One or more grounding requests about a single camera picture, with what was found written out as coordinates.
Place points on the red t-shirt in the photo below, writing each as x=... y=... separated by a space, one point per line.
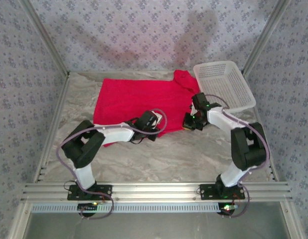
x=131 y=99

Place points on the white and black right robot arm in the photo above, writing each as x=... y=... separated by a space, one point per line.
x=218 y=117

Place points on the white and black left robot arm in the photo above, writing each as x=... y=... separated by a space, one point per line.
x=116 y=134

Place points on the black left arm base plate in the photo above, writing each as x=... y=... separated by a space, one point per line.
x=104 y=193

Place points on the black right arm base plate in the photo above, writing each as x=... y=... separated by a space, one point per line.
x=207 y=191

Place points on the black controller board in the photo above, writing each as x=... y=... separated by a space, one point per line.
x=227 y=208
x=88 y=207

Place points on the aluminium frame leg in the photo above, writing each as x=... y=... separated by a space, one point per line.
x=18 y=221
x=292 y=221

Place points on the white perforated plastic basket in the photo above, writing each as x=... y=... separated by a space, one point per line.
x=223 y=84

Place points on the aluminium frame post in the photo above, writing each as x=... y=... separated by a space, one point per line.
x=268 y=32
x=44 y=37

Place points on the aluminium mounting rail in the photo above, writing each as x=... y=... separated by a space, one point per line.
x=154 y=191

